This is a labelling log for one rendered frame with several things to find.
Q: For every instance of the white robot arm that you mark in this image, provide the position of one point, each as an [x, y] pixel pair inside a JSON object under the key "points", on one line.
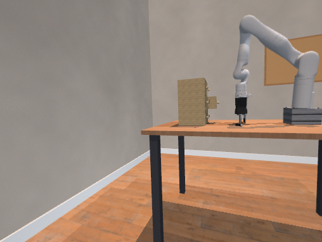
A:
{"points": [[307, 63]]}

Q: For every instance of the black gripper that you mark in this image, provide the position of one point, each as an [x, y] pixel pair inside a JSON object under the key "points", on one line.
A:
{"points": [[241, 104]]}

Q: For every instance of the small wooden chest of drawers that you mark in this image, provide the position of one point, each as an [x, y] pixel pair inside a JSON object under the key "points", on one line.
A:
{"points": [[191, 101]]}

